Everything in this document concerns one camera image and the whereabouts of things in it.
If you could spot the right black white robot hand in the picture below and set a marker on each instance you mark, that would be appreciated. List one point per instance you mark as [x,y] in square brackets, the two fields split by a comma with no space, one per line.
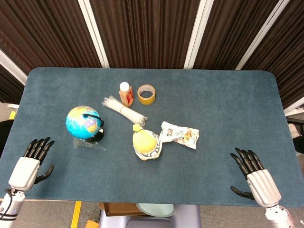
[263,186]

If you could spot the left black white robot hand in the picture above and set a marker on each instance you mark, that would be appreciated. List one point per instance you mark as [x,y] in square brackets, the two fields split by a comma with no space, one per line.
[23,172]

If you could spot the small globe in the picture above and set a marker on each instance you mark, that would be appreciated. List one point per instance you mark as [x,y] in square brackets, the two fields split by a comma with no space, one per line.
[78,123]

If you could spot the lavender robot base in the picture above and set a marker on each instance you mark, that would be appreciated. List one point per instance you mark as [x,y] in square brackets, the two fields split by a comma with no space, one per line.
[187,216]

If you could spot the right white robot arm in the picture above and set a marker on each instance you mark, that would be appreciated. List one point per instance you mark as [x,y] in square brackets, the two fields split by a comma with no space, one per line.
[278,217]

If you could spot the black rounded object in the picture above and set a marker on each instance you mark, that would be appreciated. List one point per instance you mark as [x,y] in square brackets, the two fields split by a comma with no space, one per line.
[4,135]

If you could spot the black bulky object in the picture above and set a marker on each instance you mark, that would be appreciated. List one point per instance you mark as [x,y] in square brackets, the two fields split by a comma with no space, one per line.
[299,145]

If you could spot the clear plastic sheet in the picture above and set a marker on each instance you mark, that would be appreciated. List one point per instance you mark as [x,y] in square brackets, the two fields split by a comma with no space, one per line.
[80,145]

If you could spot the small orange object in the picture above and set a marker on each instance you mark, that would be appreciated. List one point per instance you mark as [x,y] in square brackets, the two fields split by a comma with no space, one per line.
[92,224]

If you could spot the blue felt table mat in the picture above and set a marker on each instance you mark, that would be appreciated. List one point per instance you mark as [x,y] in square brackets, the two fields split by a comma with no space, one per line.
[213,107]

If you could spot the white crumpled snack bag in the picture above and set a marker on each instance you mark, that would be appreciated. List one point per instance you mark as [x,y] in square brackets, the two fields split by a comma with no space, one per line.
[183,135]

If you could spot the brown cardboard box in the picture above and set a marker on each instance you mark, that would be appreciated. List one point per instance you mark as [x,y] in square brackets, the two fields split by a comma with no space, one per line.
[118,209]

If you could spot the pale green plate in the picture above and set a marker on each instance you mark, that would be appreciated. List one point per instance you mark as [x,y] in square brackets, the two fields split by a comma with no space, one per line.
[154,209]

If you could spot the bundle of white noodles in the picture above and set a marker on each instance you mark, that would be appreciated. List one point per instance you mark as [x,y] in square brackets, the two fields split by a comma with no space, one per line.
[123,110]

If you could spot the yellow plush toy striped scarf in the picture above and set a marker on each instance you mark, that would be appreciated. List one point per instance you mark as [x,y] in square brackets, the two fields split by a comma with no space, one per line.
[145,142]

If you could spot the brown juice bottle white cap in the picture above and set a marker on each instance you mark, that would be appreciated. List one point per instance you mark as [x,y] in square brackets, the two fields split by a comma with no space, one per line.
[126,96]

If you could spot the brown packing tape roll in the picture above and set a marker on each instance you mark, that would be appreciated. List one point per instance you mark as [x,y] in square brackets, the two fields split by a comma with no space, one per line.
[146,101]

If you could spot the brown partition screen white frames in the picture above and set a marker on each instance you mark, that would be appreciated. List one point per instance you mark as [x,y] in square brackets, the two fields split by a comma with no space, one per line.
[147,28]

